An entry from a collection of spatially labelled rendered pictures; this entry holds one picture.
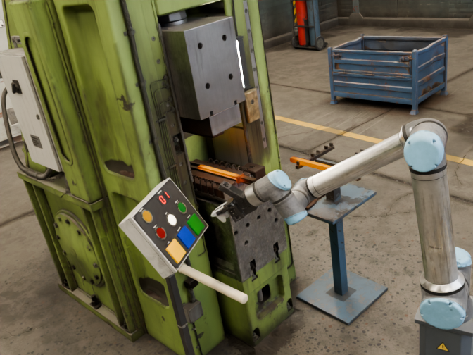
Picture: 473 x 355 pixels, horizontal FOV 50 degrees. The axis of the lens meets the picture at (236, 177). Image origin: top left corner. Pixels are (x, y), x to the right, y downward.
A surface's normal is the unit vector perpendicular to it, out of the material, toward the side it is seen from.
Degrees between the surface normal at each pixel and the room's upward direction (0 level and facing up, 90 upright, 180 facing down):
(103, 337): 0
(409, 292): 0
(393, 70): 89
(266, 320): 90
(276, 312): 90
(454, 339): 90
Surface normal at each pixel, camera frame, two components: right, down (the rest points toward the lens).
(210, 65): 0.71, 0.20
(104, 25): -0.69, 0.39
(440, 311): -0.42, 0.52
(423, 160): -0.47, 0.33
